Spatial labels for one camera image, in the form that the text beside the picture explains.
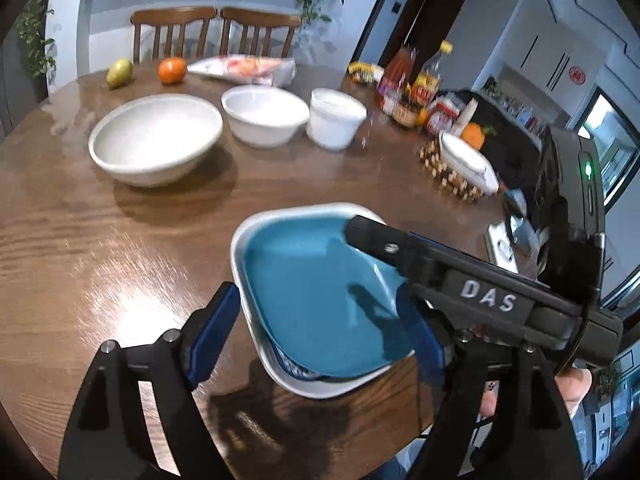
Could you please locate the small orange fruit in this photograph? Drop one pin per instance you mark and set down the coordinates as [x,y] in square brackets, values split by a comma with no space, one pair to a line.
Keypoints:
[475,135]

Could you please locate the red sauce bottle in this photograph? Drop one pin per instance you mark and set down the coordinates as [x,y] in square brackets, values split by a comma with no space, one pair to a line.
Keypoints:
[396,72]

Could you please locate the hanging green plant right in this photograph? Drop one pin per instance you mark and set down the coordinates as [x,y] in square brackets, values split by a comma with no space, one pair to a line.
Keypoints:
[314,11]

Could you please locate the back wooden chair left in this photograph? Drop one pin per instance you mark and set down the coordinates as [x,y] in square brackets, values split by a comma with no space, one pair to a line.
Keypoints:
[169,30]

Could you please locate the small patterned square plate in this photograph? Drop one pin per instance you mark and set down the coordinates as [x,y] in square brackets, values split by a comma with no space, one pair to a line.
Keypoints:
[319,389]

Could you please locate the white dish on trivet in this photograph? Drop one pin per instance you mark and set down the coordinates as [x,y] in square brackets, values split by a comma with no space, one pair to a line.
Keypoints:
[468,162]

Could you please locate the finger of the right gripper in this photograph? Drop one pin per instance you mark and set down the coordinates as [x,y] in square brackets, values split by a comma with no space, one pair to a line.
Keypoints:
[464,286]

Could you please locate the small white cup bowl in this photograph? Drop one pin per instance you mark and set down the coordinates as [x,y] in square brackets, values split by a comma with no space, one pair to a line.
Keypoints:
[334,119]

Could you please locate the yellow-capped vinegar bottle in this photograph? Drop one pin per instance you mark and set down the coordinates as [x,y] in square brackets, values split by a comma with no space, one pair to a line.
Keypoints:
[428,80]

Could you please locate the large speckled white bowl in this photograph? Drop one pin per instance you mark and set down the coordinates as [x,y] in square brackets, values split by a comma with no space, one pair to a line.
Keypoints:
[156,140]

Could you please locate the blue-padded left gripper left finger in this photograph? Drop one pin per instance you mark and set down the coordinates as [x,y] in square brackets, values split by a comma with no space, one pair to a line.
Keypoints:
[206,331]

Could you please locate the wooden chair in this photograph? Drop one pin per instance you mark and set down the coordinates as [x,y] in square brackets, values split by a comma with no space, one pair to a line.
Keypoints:
[256,30]
[169,30]

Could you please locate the yellow snack packet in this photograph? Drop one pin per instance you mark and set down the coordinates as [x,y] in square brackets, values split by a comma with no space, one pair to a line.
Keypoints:
[365,73]

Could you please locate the white snack bag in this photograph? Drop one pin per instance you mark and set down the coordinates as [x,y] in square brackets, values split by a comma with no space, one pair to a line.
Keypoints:
[247,69]

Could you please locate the green pear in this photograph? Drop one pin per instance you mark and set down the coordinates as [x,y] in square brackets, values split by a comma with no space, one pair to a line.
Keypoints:
[119,74]

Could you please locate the orange mandarin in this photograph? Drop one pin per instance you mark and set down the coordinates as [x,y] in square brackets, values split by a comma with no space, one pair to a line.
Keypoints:
[171,71]

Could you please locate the medium white bowl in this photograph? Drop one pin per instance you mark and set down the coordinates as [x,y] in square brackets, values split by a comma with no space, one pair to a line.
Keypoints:
[264,117]

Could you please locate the back wooden chair right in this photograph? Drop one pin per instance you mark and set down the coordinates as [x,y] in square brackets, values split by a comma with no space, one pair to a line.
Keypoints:
[256,30]

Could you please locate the person's right hand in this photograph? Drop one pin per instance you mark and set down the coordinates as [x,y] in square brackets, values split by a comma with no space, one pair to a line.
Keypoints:
[573,383]

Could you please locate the wooden bead trivet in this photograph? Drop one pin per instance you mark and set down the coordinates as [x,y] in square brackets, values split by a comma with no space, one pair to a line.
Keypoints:
[447,178]

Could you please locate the dark doorway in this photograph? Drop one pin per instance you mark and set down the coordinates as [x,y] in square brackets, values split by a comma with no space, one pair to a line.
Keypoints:
[420,25]

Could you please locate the blue square plate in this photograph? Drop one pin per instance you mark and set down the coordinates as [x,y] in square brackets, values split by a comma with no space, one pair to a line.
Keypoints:
[328,309]

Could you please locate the red-lid chili jar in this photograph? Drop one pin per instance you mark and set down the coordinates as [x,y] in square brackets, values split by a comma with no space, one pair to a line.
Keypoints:
[441,115]

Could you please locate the hanging green plant left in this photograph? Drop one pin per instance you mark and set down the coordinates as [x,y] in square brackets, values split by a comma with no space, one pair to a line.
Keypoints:
[37,46]

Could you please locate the hanging green plant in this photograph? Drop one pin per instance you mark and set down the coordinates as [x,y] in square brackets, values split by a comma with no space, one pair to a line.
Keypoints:
[37,46]
[314,11]

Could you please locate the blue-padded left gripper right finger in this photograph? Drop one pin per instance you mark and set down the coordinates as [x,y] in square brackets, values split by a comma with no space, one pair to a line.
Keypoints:
[429,352]

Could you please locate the brown-lid sauce jar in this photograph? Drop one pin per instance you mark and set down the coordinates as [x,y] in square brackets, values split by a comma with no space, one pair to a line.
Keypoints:
[406,114]

